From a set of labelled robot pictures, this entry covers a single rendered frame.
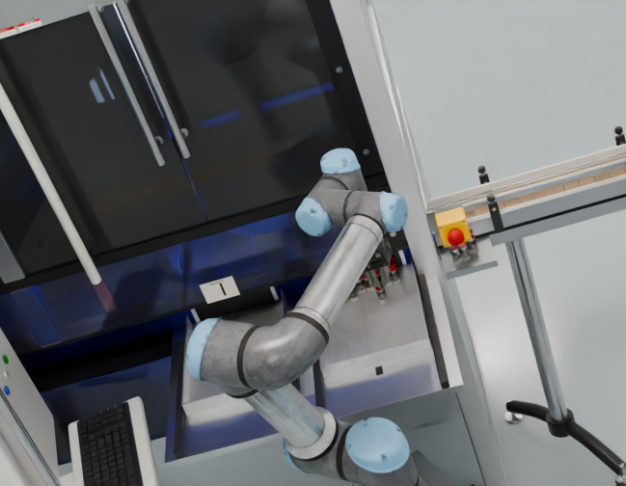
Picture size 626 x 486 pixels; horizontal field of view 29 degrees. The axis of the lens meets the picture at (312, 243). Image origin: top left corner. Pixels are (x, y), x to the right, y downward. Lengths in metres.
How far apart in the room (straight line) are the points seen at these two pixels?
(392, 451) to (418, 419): 0.89
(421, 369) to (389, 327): 0.18
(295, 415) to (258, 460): 1.00
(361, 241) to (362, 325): 0.68
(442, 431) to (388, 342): 0.56
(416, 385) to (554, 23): 3.38
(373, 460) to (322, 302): 0.39
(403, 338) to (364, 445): 0.48
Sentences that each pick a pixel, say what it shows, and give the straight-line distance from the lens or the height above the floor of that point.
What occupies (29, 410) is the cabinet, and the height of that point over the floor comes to 0.97.
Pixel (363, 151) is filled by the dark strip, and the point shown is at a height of 1.28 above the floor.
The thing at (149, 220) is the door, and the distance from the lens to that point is 2.89.
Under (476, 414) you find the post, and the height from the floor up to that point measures 0.39.
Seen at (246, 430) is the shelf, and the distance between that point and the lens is 2.79.
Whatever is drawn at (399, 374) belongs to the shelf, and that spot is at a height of 0.88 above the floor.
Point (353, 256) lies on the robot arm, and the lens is 2.26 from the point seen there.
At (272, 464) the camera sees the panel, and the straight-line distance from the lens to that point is 3.38.
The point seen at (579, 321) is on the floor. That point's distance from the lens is 4.12.
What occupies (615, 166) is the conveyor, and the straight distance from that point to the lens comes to 3.09.
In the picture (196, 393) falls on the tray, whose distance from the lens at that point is 2.94.
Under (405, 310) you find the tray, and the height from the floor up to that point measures 0.88.
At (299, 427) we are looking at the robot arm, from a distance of 2.41.
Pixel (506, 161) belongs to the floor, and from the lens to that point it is 4.96.
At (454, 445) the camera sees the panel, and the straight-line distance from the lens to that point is 3.39.
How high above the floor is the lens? 2.71
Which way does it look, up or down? 34 degrees down
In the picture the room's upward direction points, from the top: 21 degrees counter-clockwise
